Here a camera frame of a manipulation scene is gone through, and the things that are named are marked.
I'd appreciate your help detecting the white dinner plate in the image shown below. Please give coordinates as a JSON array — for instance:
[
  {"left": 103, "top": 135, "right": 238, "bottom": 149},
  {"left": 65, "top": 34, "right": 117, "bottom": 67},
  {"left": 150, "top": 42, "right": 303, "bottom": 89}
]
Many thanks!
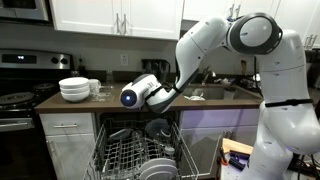
[
  {"left": 139, "top": 157, "right": 178, "bottom": 174},
  {"left": 139, "top": 164, "right": 179, "bottom": 180}
]

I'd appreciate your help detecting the dishwasher with open door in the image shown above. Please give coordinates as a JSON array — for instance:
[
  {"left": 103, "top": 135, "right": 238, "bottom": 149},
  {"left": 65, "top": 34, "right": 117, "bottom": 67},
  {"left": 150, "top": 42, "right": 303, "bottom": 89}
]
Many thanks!
[{"left": 95, "top": 111, "right": 224, "bottom": 180}]

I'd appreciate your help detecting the white cloth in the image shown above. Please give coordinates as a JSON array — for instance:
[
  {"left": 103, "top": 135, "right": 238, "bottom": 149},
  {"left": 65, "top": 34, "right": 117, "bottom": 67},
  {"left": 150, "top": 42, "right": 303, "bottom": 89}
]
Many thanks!
[{"left": 183, "top": 93, "right": 206, "bottom": 102}]

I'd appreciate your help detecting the black bowl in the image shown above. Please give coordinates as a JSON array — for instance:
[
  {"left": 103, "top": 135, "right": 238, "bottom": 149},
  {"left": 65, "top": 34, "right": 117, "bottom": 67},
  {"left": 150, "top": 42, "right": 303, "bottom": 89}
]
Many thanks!
[{"left": 144, "top": 118, "right": 171, "bottom": 139}]

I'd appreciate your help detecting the metal sink faucet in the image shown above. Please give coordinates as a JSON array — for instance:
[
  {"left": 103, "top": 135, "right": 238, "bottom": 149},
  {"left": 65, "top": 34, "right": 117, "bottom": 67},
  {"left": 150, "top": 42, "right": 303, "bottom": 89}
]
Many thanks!
[{"left": 201, "top": 66, "right": 218, "bottom": 86}]

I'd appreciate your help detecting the tall clear glass jar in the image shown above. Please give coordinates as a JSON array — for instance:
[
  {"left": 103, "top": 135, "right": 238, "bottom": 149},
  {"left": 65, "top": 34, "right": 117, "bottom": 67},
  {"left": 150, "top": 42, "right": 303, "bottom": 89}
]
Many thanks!
[{"left": 105, "top": 69, "right": 115, "bottom": 88}]

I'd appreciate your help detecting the clear drinking glass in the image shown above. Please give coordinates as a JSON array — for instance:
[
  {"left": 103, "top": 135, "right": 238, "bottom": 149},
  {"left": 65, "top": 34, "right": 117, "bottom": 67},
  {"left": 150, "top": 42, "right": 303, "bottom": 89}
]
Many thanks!
[{"left": 132, "top": 130, "right": 145, "bottom": 148}]

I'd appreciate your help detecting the clear glass dish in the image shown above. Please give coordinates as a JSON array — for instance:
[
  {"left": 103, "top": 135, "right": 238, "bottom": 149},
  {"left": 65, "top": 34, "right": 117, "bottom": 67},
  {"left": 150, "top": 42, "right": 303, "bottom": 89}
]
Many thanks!
[{"left": 90, "top": 85, "right": 116, "bottom": 103}]

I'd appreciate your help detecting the stainless kitchen sink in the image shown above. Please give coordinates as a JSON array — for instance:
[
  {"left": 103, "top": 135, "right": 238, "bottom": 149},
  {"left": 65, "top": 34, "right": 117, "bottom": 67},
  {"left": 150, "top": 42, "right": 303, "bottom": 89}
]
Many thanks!
[{"left": 184, "top": 84, "right": 263, "bottom": 102}]

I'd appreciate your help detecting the black kitchen utensil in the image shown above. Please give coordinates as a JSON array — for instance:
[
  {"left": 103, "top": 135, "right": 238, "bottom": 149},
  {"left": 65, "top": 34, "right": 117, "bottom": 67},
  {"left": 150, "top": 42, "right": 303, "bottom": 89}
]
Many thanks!
[{"left": 107, "top": 128, "right": 134, "bottom": 145}]

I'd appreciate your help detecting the white sink base cabinet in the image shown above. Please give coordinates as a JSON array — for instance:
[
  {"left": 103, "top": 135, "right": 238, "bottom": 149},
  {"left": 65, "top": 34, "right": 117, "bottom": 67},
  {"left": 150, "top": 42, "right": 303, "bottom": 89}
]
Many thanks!
[{"left": 179, "top": 108, "right": 263, "bottom": 178}]

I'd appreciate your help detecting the white mug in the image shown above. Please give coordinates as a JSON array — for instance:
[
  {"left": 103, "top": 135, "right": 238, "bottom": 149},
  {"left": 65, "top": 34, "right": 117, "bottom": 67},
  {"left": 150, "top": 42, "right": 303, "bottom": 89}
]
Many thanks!
[{"left": 88, "top": 78, "right": 102, "bottom": 96}]

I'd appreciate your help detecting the dark bottle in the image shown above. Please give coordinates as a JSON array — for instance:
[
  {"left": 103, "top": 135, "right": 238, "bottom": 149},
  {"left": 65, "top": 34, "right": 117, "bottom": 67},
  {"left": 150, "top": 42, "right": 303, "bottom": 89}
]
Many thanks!
[{"left": 78, "top": 57, "right": 87, "bottom": 77}]

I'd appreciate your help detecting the white bowl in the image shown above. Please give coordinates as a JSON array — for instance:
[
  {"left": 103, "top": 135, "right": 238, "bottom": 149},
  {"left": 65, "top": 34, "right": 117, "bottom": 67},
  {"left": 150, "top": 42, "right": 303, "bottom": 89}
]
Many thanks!
[
  {"left": 60, "top": 89, "right": 90, "bottom": 103},
  {"left": 59, "top": 85, "right": 90, "bottom": 95},
  {"left": 58, "top": 77, "right": 90, "bottom": 90}
]

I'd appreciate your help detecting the white lower drawer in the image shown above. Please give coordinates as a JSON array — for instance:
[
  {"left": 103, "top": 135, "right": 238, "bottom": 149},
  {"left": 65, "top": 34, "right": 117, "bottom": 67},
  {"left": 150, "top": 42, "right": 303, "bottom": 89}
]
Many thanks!
[{"left": 39, "top": 112, "right": 95, "bottom": 136}]

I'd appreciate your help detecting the wooden utensil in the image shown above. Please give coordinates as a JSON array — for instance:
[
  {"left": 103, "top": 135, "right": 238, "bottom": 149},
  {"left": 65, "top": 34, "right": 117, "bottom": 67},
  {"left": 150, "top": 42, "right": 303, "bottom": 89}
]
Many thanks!
[{"left": 240, "top": 59, "right": 248, "bottom": 76}]

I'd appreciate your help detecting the black drying rack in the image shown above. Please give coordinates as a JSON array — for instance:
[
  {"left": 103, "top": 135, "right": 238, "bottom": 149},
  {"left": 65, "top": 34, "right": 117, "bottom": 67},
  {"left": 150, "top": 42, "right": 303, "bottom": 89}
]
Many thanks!
[{"left": 238, "top": 74, "right": 260, "bottom": 92}]

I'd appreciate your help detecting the white upper cabinet over sink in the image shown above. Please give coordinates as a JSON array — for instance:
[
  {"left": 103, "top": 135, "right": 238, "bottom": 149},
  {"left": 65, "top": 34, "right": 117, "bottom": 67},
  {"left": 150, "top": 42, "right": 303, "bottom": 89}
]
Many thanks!
[{"left": 182, "top": 0, "right": 320, "bottom": 50}]

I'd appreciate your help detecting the wooden board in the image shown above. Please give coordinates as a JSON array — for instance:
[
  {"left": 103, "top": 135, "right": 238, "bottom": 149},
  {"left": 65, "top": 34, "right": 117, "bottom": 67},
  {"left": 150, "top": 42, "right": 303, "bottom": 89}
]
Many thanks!
[{"left": 221, "top": 137, "right": 254, "bottom": 156}]

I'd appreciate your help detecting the purple tool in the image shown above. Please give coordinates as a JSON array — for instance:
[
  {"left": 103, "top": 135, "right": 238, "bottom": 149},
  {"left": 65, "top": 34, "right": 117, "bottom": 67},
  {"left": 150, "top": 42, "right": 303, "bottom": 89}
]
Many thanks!
[{"left": 229, "top": 149, "right": 251, "bottom": 161}]

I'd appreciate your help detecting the black tool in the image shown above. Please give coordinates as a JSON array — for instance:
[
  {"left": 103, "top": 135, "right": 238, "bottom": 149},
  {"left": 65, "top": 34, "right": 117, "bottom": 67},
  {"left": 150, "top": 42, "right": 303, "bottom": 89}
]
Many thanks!
[{"left": 228, "top": 157, "right": 247, "bottom": 172}]

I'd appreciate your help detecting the white lower cabinet door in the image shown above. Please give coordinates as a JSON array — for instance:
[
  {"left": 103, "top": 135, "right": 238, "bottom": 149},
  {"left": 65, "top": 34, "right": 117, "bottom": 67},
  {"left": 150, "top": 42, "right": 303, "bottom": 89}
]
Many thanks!
[{"left": 44, "top": 133, "right": 98, "bottom": 180}]

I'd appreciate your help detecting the black stainless stove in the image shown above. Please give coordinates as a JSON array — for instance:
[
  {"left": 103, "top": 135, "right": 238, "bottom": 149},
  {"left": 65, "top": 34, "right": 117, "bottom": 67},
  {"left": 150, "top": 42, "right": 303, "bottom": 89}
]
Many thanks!
[{"left": 0, "top": 49, "right": 73, "bottom": 180}]

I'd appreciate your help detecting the stainless microwave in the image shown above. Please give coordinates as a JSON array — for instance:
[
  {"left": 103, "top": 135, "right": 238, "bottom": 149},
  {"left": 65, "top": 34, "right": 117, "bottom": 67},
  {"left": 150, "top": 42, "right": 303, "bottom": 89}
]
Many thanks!
[{"left": 0, "top": 0, "right": 50, "bottom": 24}]

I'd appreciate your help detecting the white wall outlet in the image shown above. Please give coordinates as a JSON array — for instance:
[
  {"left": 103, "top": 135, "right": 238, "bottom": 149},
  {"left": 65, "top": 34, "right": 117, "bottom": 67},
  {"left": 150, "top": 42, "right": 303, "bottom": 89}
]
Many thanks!
[{"left": 120, "top": 53, "right": 129, "bottom": 67}]

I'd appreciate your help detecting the silver cabinet door handle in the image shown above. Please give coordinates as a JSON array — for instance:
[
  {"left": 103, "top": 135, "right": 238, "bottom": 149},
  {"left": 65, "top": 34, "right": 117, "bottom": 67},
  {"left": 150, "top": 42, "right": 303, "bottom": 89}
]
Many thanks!
[
  {"left": 114, "top": 12, "right": 121, "bottom": 35},
  {"left": 122, "top": 13, "right": 129, "bottom": 36}
]

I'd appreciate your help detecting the wire dishwasher rack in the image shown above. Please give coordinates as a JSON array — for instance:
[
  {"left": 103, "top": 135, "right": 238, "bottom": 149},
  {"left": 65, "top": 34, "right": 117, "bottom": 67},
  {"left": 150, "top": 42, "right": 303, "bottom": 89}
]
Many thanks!
[{"left": 82, "top": 119, "right": 201, "bottom": 180}]

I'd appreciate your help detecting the orange handled tool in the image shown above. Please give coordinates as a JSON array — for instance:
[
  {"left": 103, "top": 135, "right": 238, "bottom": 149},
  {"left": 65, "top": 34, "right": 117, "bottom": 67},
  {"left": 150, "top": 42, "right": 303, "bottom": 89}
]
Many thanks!
[{"left": 219, "top": 146, "right": 229, "bottom": 167}]

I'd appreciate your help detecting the silver drawer handle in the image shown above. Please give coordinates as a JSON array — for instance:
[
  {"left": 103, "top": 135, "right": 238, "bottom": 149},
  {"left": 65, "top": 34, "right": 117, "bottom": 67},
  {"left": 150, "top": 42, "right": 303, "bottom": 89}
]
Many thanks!
[{"left": 53, "top": 123, "right": 78, "bottom": 129}]

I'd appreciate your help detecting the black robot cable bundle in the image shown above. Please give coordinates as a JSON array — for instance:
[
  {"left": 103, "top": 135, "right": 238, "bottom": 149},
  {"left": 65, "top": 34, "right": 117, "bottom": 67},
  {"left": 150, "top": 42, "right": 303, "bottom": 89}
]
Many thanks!
[{"left": 288, "top": 153, "right": 320, "bottom": 180}]

